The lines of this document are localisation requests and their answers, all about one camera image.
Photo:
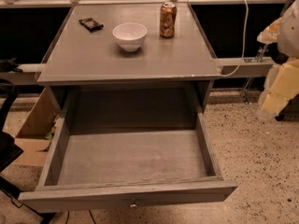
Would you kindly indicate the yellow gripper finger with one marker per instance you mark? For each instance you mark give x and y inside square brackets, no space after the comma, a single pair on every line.
[281,85]
[271,33]

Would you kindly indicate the orange soda can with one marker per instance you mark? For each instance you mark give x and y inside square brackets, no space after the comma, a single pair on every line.
[168,13]

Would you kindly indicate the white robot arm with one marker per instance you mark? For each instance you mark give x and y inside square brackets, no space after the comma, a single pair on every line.
[289,33]

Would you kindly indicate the grey open top drawer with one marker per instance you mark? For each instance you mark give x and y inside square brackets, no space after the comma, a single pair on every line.
[114,147]

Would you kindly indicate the metal drawer knob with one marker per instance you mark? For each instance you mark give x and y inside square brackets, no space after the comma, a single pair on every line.
[133,205]

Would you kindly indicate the metal diagonal rod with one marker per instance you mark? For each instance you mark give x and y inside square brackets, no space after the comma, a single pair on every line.
[258,57]

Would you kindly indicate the white ceramic bowl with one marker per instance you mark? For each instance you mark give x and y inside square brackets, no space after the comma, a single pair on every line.
[130,36]

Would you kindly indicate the black snack packet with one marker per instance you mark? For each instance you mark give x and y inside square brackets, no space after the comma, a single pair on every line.
[91,25]

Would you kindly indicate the grey cabinet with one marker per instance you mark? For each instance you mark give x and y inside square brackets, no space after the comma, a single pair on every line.
[81,57]

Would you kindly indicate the cardboard box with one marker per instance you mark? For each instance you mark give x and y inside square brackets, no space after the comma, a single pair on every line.
[31,137]

